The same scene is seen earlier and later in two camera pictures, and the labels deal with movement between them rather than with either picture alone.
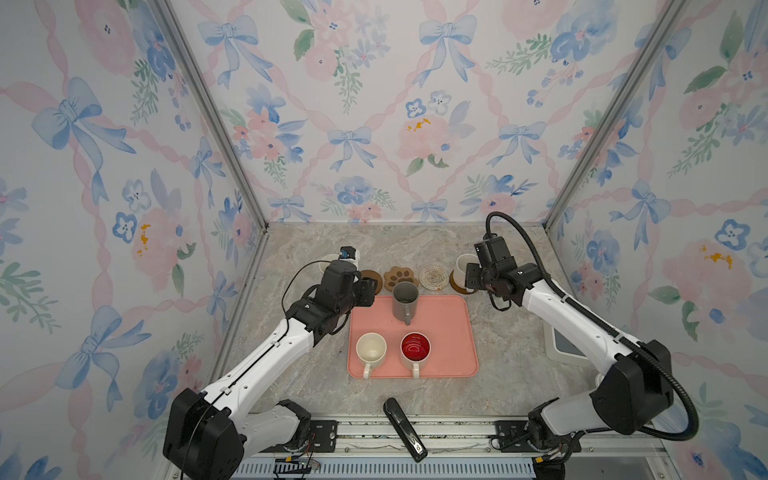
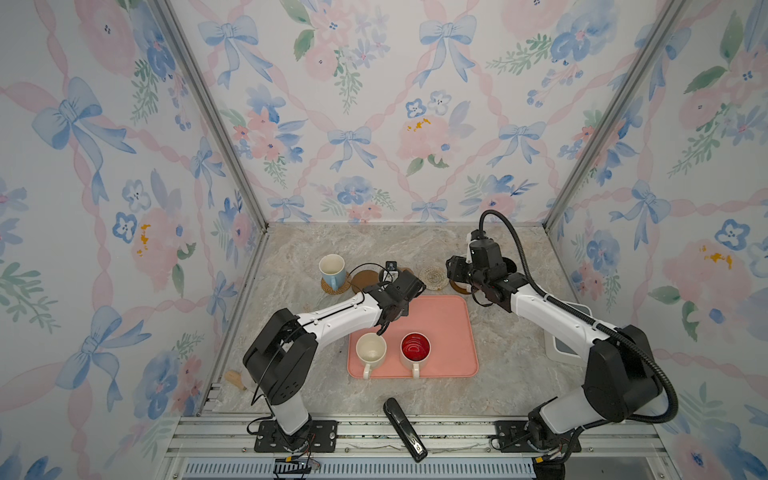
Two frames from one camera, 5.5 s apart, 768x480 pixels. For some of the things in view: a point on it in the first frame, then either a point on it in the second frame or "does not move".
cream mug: (371, 349) does not move
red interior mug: (415, 349) does not move
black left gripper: (365, 289) -> (406, 311)
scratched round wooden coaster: (456, 287) does not move
